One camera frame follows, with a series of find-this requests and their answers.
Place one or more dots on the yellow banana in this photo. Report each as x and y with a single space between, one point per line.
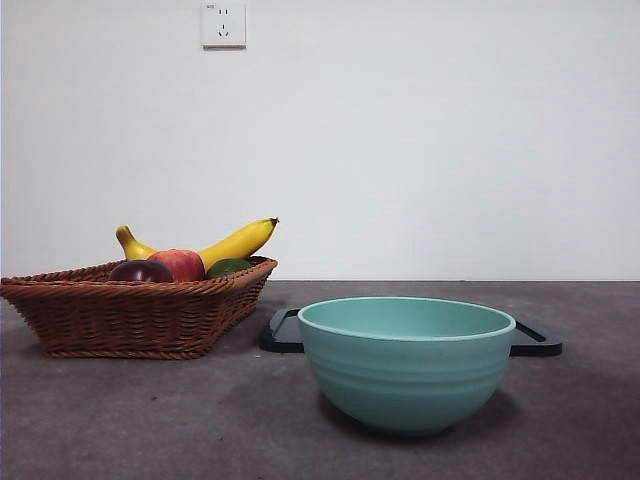
240 240

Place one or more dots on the green round fruit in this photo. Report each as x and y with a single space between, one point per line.
227 267

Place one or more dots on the dark purple plum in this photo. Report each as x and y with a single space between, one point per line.
140 272

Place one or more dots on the black rectangular tray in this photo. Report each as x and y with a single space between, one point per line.
284 332

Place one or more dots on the white wall socket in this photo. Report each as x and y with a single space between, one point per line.
224 26

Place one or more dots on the teal ribbed bowl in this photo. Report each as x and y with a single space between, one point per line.
406 380

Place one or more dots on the red yellow apple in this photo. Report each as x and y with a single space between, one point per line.
180 265

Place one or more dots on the brown wicker basket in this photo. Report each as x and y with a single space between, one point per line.
125 320

